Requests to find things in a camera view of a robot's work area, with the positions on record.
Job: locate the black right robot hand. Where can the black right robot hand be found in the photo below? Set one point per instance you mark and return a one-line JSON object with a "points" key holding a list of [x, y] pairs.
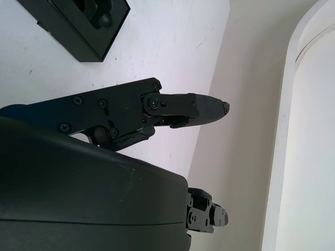
{"points": [[78, 188]]}

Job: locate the black camera box base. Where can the black camera box base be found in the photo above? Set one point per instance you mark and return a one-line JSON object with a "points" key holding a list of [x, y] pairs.
{"points": [[65, 28]]}

